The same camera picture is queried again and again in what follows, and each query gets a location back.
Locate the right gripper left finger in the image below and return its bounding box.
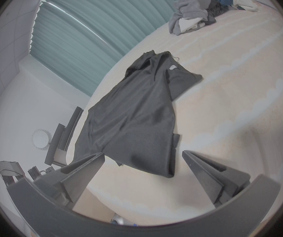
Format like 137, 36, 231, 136
34, 152, 105, 204

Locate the pile of clothes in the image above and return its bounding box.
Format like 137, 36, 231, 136
169, 0, 259, 36

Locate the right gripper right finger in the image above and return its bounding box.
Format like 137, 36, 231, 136
182, 150, 251, 205

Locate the blue-green curtain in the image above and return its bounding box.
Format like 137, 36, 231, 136
44, 0, 201, 59
30, 1, 124, 97

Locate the round white framed mirror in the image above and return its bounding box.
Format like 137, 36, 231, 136
31, 129, 51, 150

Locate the dark grey desk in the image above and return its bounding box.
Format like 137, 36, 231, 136
45, 124, 68, 167

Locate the black T-shirt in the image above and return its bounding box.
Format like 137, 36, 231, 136
74, 50, 203, 178

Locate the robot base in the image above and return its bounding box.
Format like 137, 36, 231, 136
111, 212, 137, 228

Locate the black chest of drawers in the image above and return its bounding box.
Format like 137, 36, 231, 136
58, 107, 84, 150

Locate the bed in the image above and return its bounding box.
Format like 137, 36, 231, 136
66, 0, 283, 229

